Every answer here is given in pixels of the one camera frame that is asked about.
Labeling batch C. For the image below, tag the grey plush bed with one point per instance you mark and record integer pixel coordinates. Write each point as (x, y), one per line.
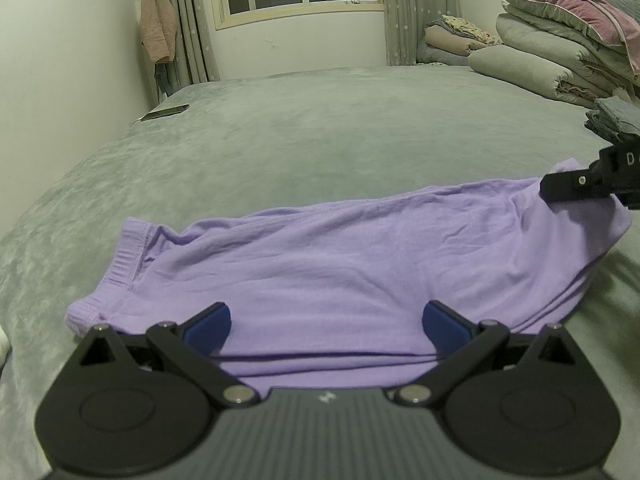
(325, 125)

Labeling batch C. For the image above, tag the grey folded quilt stack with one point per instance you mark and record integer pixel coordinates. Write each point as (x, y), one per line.
(545, 35)

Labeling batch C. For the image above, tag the dark grey folded clothes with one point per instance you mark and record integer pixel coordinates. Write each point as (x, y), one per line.
(617, 117)

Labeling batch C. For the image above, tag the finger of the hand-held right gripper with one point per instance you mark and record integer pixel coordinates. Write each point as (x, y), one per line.
(570, 185)

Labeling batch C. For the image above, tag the lilac grey folded blanket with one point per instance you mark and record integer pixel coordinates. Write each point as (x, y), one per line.
(435, 55)

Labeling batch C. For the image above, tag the dark hanging cloth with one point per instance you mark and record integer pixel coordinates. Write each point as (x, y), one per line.
(162, 82)

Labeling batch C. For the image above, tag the pink hanging garment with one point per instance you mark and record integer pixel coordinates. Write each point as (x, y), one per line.
(157, 25)

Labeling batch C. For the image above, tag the grey star-print curtain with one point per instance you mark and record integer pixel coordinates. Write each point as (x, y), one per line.
(420, 10)
(192, 25)

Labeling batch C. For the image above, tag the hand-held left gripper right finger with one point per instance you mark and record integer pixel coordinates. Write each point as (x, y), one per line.
(442, 330)

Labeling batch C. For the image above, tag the white cloth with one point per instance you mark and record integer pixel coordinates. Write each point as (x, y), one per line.
(4, 347)

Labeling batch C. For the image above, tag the purple pants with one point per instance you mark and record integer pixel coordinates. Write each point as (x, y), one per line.
(325, 270)

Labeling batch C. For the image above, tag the black smartphone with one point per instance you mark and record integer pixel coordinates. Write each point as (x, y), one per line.
(165, 112)

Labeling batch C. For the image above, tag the mauve quilted pillow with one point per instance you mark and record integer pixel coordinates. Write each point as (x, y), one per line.
(570, 7)

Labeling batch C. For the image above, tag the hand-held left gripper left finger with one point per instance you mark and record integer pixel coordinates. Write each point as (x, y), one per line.
(210, 332)

